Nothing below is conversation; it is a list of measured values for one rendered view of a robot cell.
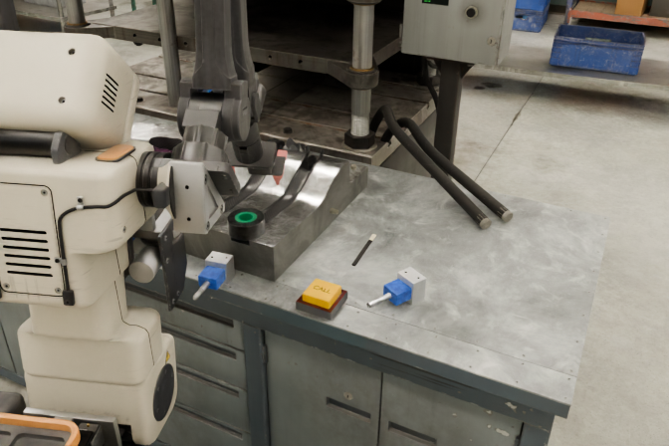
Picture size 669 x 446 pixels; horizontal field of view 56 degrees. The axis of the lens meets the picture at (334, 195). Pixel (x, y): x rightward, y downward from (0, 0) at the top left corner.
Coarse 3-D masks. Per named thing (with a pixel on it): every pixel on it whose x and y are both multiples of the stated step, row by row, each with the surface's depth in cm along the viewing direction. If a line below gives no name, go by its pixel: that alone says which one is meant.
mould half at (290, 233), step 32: (288, 160) 160; (320, 160) 159; (256, 192) 154; (320, 192) 151; (352, 192) 167; (224, 224) 140; (288, 224) 141; (320, 224) 152; (256, 256) 136; (288, 256) 140
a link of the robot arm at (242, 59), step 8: (232, 0) 104; (240, 0) 105; (232, 8) 105; (240, 8) 105; (232, 16) 106; (240, 16) 106; (232, 24) 106; (240, 24) 106; (232, 32) 107; (240, 32) 107; (232, 40) 107; (240, 40) 108; (248, 40) 112; (232, 48) 108; (240, 48) 108; (248, 48) 112; (240, 56) 109; (248, 56) 111; (240, 64) 109; (248, 64) 111; (240, 72) 110; (248, 72) 110; (248, 80) 111; (248, 88) 111; (256, 88) 117; (248, 96) 112
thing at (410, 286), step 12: (408, 276) 130; (420, 276) 130; (384, 288) 129; (396, 288) 128; (408, 288) 128; (420, 288) 129; (372, 300) 126; (384, 300) 127; (396, 300) 127; (408, 300) 130; (420, 300) 131
